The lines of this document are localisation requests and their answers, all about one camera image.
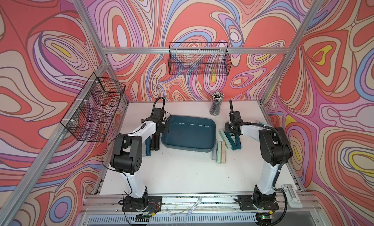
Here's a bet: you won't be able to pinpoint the light green pliers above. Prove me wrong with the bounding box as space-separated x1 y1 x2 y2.
219 129 232 150

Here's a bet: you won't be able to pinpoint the mint green pliers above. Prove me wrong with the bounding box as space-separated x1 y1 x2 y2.
216 141 222 164

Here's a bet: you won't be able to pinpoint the beige pliers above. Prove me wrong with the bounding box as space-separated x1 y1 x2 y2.
221 141 226 164

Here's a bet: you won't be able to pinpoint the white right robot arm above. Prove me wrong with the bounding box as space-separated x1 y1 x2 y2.
225 110 293 196

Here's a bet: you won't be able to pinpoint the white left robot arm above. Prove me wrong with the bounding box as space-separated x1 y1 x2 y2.
110 108 168 200

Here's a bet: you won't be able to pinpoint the grey-blue pliers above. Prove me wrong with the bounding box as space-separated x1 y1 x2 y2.
211 141 217 161

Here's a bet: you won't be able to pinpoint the teal plastic storage box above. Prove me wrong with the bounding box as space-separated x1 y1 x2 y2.
161 115 216 153

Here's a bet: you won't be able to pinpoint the mesh pen holder cup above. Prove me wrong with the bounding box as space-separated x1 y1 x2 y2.
209 92 224 116

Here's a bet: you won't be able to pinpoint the black wire basket back wall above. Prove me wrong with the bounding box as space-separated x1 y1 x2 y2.
168 41 232 76

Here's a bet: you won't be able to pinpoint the black wire basket wall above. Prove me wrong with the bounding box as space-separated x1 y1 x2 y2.
60 73 126 142
168 41 232 76

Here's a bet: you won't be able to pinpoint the black wire basket left wall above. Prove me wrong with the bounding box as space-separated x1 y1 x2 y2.
60 73 126 142

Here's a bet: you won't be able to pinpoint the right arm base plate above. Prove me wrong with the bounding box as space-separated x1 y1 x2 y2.
234 192 279 211

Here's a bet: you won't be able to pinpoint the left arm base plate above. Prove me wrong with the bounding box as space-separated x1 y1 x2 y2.
118 195 163 213

